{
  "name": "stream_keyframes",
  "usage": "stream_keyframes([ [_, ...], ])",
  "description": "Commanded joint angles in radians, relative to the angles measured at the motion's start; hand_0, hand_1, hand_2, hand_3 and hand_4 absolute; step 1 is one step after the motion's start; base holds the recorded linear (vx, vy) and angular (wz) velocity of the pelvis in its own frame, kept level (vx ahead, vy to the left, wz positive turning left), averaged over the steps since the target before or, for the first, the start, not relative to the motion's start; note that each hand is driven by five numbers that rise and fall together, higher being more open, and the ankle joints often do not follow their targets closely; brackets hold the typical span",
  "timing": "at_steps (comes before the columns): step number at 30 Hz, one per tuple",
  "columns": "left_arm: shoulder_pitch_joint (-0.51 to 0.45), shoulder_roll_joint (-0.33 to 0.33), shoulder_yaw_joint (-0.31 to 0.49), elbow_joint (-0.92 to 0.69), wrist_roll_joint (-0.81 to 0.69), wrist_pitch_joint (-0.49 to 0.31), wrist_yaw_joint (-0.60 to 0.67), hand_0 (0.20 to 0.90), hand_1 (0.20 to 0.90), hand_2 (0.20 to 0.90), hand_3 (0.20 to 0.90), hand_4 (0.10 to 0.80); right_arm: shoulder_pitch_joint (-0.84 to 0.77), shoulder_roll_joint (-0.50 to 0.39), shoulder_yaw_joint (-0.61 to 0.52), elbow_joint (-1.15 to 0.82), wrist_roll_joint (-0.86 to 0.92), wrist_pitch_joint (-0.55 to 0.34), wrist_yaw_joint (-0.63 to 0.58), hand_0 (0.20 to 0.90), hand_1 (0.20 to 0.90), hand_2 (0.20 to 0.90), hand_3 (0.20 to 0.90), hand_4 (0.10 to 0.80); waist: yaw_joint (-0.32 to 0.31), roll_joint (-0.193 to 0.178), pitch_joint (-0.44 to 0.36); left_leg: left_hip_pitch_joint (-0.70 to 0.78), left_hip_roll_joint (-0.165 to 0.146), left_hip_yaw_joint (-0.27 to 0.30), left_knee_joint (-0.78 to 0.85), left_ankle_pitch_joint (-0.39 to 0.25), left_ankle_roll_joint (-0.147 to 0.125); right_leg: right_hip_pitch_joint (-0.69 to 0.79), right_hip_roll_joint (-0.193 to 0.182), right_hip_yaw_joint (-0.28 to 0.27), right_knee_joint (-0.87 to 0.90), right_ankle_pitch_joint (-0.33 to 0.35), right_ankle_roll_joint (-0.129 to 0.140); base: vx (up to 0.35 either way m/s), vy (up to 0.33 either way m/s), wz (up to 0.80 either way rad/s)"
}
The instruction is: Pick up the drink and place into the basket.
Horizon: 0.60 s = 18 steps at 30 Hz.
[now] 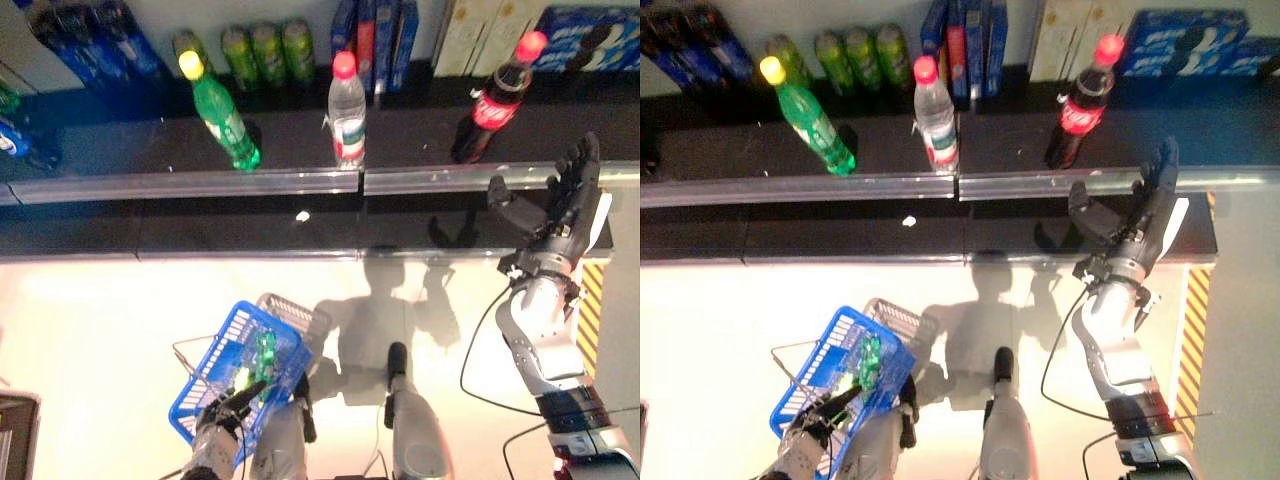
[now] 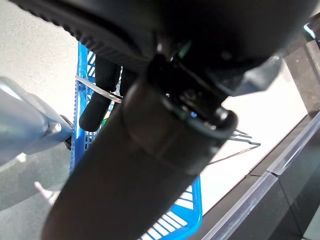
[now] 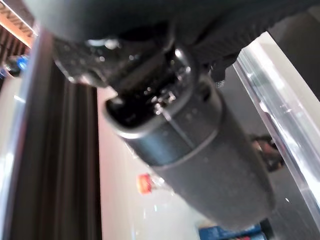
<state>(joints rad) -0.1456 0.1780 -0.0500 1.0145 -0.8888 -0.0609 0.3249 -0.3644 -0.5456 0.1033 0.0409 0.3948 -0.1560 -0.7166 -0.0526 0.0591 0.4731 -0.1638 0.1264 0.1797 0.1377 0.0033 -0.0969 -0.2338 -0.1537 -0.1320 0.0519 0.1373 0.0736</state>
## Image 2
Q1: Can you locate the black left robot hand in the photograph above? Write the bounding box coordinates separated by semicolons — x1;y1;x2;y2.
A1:
9;0;320;240

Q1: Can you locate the blue plastic shopping basket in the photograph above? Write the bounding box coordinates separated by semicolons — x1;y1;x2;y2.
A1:
68;41;261;240

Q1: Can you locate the black base shelf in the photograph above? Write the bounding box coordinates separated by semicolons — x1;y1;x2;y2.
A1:
199;38;320;240

